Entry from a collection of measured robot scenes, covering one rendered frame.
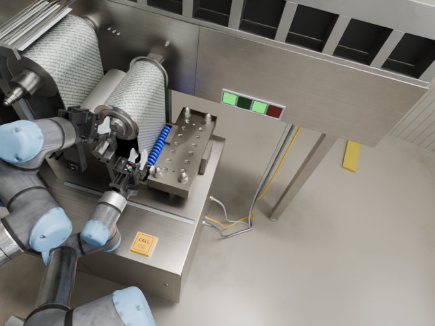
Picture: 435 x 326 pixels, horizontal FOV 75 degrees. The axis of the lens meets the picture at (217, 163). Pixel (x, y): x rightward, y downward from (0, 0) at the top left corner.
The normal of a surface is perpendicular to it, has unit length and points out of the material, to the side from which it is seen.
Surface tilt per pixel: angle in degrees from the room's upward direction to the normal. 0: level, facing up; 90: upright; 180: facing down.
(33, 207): 8
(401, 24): 90
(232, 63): 90
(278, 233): 0
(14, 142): 50
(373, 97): 90
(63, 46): 42
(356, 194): 0
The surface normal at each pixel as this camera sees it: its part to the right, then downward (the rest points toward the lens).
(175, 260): 0.13, -0.57
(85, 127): -0.12, 0.23
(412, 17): -0.26, 0.77
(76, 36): 0.78, -0.18
